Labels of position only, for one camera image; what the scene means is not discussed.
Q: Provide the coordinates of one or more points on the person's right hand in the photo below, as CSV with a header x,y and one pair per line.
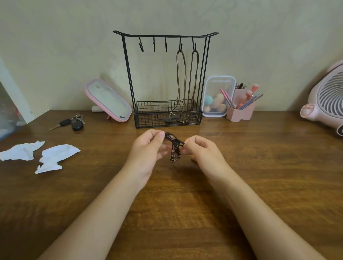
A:
x,y
209,158

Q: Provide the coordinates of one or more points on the person's left hand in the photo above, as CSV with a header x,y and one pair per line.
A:
x,y
144,155

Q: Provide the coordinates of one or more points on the person's left forearm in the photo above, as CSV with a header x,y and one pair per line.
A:
x,y
91,225

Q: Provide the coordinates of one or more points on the person's right forearm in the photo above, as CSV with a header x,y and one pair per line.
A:
x,y
268,225

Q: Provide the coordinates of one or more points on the small peach makeup sponge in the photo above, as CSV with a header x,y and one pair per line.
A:
x,y
206,108

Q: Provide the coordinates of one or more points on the pink brush holder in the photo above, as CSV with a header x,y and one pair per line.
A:
x,y
238,116

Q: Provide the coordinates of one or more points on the teal makeup sponge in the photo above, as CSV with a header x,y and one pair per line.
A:
x,y
208,100

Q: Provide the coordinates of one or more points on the pink pen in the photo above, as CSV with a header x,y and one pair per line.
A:
x,y
228,97
223,93

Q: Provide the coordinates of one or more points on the pink framed table mirror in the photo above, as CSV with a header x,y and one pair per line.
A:
x,y
108,100

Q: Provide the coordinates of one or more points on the grey purple pencil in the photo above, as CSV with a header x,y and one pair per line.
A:
x,y
250,101

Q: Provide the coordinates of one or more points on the black oval key fob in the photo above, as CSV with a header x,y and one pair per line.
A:
x,y
77,125

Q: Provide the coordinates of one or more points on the clear plastic container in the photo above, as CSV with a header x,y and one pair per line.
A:
x,y
218,83

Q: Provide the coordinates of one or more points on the pink makeup brush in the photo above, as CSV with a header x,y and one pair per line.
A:
x,y
249,93

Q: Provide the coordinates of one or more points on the silver key bunch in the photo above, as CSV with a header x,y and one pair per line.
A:
x,y
78,117

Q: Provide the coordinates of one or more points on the dark cosmetic pencils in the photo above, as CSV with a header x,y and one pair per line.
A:
x,y
240,86

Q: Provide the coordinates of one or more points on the coral tipped makeup brush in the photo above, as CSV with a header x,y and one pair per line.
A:
x,y
255,87

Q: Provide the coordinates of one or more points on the black headed car key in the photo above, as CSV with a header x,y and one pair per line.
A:
x,y
65,122

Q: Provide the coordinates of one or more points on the white crumpled paper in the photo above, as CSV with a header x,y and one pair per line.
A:
x,y
57,154
21,152

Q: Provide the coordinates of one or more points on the pink pig shaped desk fan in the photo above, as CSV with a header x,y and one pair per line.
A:
x,y
321,107

